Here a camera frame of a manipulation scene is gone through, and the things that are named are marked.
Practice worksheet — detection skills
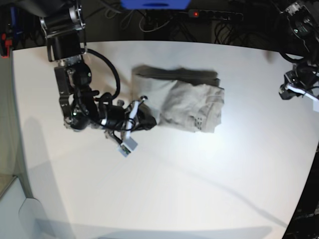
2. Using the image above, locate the black power strip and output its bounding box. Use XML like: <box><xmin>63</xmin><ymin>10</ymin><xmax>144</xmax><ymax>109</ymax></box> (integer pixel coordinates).
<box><xmin>187</xmin><ymin>9</ymin><xmax>244</xmax><ymax>21</ymax></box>

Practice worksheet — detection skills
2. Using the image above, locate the red and blue clamp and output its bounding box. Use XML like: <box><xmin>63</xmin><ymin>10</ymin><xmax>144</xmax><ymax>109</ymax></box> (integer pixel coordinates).
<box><xmin>0</xmin><ymin>4</ymin><xmax>17</xmax><ymax>58</ymax></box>

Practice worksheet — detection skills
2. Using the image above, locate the grey t-shirt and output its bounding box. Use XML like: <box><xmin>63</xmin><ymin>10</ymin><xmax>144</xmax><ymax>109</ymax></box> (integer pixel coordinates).
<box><xmin>131</xmin><ymin>65</ymin><xmax>225</xmax><ymax>133</ymax></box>

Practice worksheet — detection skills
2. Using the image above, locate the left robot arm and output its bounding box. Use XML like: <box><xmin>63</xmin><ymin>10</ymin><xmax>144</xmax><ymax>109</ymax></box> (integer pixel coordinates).
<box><xmin>275</xmin><ymin>0</ymin><xmax>319</xmax><ymax>103</ymax></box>

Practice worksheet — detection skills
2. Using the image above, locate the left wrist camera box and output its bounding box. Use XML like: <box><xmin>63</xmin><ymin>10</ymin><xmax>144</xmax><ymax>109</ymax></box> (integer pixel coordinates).
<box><xmin>313</xmin><ymin>101</ymin><xmax>319</xmax><ymax>113</ymax></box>

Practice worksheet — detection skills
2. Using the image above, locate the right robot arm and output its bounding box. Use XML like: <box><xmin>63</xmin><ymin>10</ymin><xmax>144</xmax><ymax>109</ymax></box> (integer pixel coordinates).
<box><xmin>13</xmin><ymin>0</ymin><xmax>157</xmax><ymax>144</ymax></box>

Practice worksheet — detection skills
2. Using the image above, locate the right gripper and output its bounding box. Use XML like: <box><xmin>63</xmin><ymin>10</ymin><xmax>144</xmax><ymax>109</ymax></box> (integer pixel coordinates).
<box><xmin>104</xmin><ymin>96</ymin><xmax>157</xmax><ymax>143</ymax></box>

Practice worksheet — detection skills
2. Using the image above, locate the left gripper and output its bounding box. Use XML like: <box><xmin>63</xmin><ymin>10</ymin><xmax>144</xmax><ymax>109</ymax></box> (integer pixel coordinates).
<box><xmin>279</xmin><ymin>70</ymin><xmax>319</xmax><ymax>101</ymax></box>

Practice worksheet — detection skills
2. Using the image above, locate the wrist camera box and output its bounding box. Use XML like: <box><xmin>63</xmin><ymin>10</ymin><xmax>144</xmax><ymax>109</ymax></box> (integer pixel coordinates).
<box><xmin>313</xmin><ymin>101</ymin><xmax>319</xmax><ymax>113</ymax></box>
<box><xmin>118</xmin><ymin>137</ymin><xmax>138</xmax><ymax>157</ymax></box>

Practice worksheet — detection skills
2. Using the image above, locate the blue box overhead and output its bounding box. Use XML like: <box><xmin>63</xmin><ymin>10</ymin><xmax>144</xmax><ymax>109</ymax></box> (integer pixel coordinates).
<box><xmin>120</xmin><ymin>0</ymin><xmax>191</xmax><ymax>10</ymax></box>

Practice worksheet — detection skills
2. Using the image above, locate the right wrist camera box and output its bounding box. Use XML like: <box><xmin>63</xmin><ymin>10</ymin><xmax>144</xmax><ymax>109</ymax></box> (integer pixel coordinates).
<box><xmin>118</xmin><ymin>137</ymin><xmax>138</xmax><ymax>157</ymax></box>

